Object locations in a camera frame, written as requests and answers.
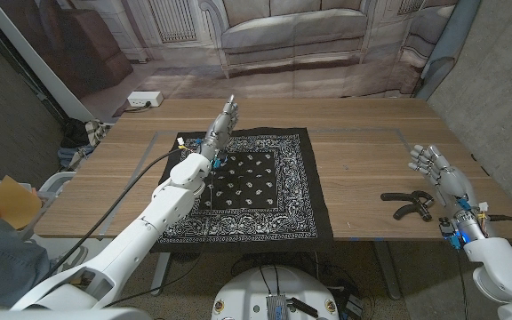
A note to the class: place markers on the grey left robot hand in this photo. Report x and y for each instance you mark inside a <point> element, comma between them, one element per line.
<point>220,129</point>

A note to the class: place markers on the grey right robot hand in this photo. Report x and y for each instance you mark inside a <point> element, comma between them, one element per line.
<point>453,182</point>

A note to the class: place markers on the black paisley bandana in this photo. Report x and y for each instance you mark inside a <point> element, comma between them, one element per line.
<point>265,186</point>

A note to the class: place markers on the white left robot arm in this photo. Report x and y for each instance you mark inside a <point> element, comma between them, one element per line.
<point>149,222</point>

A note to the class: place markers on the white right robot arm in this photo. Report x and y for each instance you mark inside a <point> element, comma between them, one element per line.
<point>500,266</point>

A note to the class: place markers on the white power strip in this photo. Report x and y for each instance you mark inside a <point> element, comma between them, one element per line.
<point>145,98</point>

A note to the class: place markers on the printed sofa room backdrop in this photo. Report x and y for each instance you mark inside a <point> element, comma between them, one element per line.
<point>282,44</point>

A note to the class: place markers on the plaid cloth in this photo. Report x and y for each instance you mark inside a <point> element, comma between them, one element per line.
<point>98,130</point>

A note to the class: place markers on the blue-grey rolled backdrop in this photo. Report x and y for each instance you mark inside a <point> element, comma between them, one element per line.
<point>449,40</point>

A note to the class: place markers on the black bag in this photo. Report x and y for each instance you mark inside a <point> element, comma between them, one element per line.
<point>74,133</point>

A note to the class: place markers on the blue cloth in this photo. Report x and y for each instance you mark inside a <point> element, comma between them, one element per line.
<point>71,155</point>

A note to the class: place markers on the white slanted beam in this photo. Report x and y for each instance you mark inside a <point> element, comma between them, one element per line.
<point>60,93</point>

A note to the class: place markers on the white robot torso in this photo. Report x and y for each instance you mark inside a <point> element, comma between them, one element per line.
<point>247,293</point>

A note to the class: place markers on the white plastic bin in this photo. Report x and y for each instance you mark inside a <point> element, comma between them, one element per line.
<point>58,180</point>

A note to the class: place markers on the silver finned electronics box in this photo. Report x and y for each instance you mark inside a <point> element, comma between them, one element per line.
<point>277,307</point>

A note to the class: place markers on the black plug on torso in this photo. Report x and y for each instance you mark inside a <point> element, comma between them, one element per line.
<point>305,307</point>

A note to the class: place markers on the yellow paper envelope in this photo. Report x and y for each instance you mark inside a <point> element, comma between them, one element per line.
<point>13,202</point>

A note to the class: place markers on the person in blue jeans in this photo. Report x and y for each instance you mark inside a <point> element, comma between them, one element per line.
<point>2,266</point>

